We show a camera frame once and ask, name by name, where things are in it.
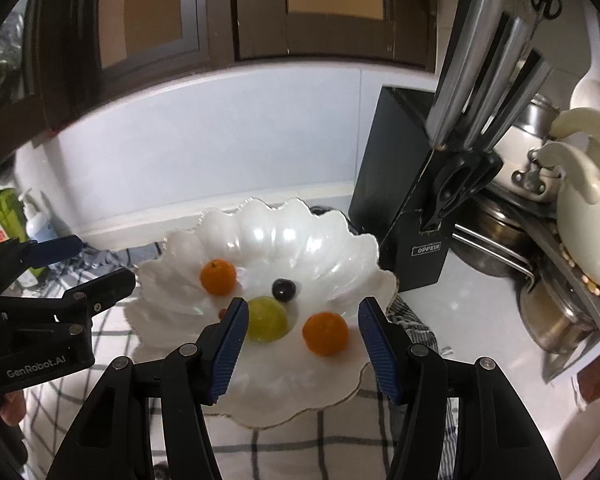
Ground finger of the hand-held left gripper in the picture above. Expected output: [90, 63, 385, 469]
[61, 266, 137, 317]
[22, 234, 84, 269]

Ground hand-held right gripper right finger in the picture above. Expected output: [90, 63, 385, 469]
[357, 297, 563, 480]

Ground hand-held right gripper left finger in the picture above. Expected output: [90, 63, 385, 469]
[45, 297, 251, 480]

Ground round green fruit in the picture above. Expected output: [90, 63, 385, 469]
[245, 296, 289, 343]

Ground small orange tangerine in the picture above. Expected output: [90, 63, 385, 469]
[200, 258, 238, 296]
[302, 311, 350, 357]

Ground dark purple grape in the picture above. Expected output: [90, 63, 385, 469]
[272, 278, 297, 303]

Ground white scalloped bowl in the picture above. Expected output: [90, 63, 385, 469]
[125, 197, 398, 428]

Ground person's left hand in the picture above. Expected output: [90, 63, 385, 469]
[0, 390, 27, 427]

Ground blue white pump bottle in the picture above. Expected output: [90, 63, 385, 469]
[20, 190, 57, 247]

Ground green dish soap bottle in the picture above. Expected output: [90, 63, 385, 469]
[0, 182, 30, 281]

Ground black white checkered cloth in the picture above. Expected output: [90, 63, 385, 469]
[20, 240, 461, 480]

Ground steel cooking pot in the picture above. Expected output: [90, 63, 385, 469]
[450, 195, 536, 281]
[517, 270, 600, 356]

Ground black knife block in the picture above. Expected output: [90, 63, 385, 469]
[349, 85, 453, 292]

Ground stainless steel pots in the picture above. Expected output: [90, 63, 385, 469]
[525, 195, 600, 383]

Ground cream ceramic pot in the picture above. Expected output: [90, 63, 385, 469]
[540, 110, 600, 288]

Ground white pot with steel lid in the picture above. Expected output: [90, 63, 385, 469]
[495, 92, 566, 201]

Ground white rice spoon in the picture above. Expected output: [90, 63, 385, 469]
[570, 25, 600, 111]

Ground black hanging scissors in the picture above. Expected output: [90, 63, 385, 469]
[529, 0, 564, 41]

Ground black handled kitchen shears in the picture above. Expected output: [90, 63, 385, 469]
[422, 152, 503, 231]

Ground brown wooden window frame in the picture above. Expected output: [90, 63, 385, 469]
[22, 0, 438, 136]

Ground steel handled knife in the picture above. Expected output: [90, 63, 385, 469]
[462, 17, 533, 153]
[480, 50, 556, 153]
[425, 0, 506, 151]

